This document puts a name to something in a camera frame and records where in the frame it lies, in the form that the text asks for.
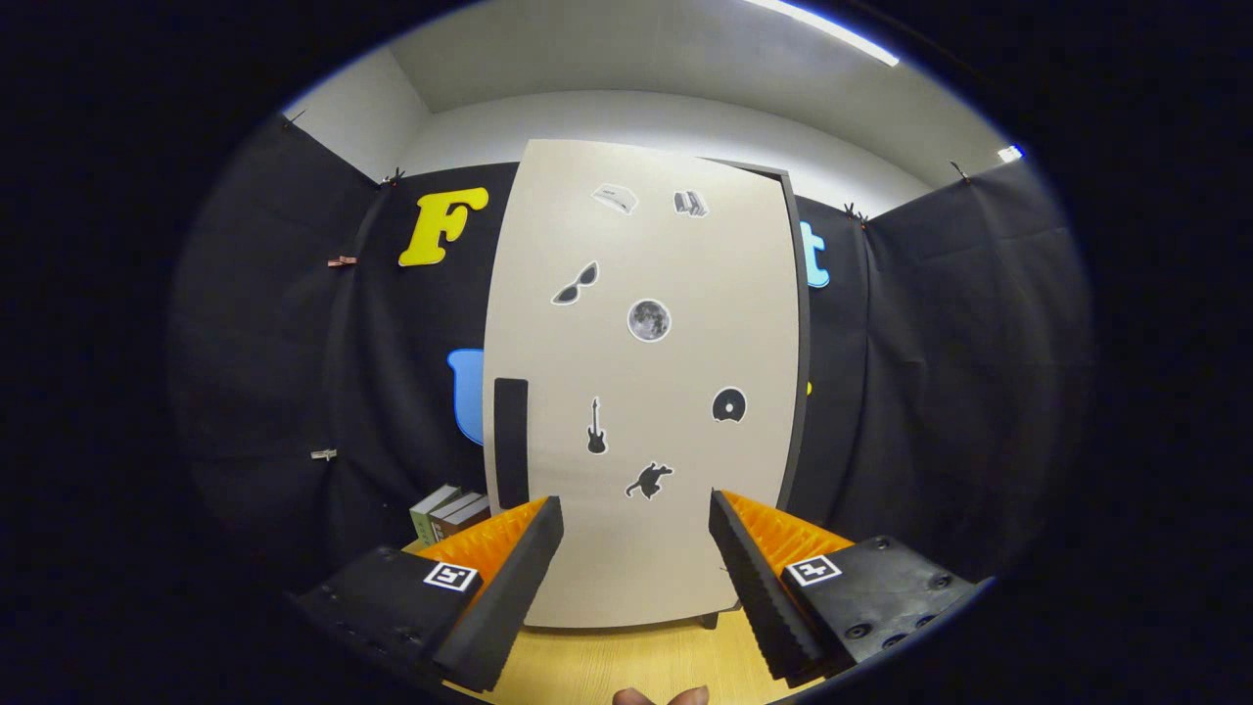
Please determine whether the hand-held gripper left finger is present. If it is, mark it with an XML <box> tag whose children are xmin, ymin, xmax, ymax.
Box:
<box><xmin>294</xmin><ymin>494</ymin><xmax>566</xmax><ymax>694</ymax></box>

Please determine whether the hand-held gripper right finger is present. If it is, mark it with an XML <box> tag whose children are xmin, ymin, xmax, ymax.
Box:
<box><xmin>708</xmin><ymin>488</ymin><xmax>995</xmax><ymax>686</ymax></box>

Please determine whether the beige cabinet door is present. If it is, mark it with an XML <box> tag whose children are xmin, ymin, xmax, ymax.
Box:
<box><xmin>482</xmin><ymin>139</ymin><xmax>802</xmax><ymax>630</ymax></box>

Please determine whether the green book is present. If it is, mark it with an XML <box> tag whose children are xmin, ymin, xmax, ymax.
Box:
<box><xmin>409</xmin><ymin>484</ymin><xmax>461</xmax><ymax>544</ymax></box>

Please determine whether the dark grey cabinet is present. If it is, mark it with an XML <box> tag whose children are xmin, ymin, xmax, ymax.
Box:
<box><xmin>700</xmin><ymin>157</ymin><xmax>813</xmax><ymax>630</ymax></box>

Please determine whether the black backdrop cloth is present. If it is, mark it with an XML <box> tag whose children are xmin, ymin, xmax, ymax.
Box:
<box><xmin>166</xmin><ymin>113</ymin><xmax>1095</xmax><ymax>608</ymax></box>

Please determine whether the long ceiling light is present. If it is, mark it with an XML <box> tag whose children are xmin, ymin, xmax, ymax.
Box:
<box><xmin>754</xmin><ymin>0</ymin><xmax>901</xmax><ymax>68</ymax></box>

